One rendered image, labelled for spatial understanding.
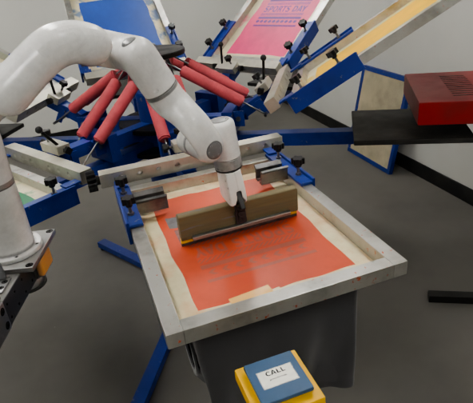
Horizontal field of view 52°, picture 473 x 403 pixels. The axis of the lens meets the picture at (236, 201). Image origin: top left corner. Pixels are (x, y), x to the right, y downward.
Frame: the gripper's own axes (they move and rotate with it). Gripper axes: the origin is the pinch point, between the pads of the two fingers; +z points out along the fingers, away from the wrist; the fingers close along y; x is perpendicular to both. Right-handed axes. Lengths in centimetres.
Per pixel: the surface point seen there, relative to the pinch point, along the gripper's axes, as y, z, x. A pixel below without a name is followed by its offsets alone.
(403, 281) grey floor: -59, 111, 99
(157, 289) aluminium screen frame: 21.3, -0.9, -28.6
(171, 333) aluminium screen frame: 37.4, -1.0, -28.9
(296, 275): 27.0, 5.7, 4.1
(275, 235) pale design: 7.4, 6.2, 7.3
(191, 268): 11.5, 3.9, -18.4
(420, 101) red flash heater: -31, -2, 87
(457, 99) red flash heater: -25, -1, 98
